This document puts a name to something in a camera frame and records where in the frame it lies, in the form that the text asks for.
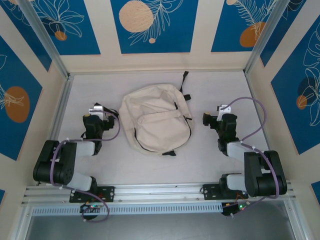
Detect aluminium frame post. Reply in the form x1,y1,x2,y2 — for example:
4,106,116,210
244,0,287,76
18,0,70,80

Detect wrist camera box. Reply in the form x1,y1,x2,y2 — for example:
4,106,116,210
88,105,105,118
216,103,233,123

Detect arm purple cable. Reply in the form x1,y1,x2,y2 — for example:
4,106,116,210
49,111,122,223
224,97,281,218

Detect blue floral wall panel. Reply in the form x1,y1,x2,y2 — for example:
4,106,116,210
211,0,277,53
271,23,320,156
0,34,44,161
110,0,200,54
32,0,101,56
259,0,320,68
0,0,53,73

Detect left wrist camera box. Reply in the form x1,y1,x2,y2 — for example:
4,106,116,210
88,105,105,118

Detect cream canvas backpack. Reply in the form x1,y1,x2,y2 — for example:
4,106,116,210
92,71,193,157

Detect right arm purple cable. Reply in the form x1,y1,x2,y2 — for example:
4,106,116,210
224,97,281,218

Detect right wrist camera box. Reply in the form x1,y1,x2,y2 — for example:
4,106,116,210
216,103,233,123

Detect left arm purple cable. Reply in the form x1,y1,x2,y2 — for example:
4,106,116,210
49,111,122,223

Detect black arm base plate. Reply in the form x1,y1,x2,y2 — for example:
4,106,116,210
202,183,250,201
69,185,116,203

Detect aluminium mounting rail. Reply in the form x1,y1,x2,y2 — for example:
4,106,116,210
21,183,297,206

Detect grey slotted cable duct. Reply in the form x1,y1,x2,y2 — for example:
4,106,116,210
31,202,223,216

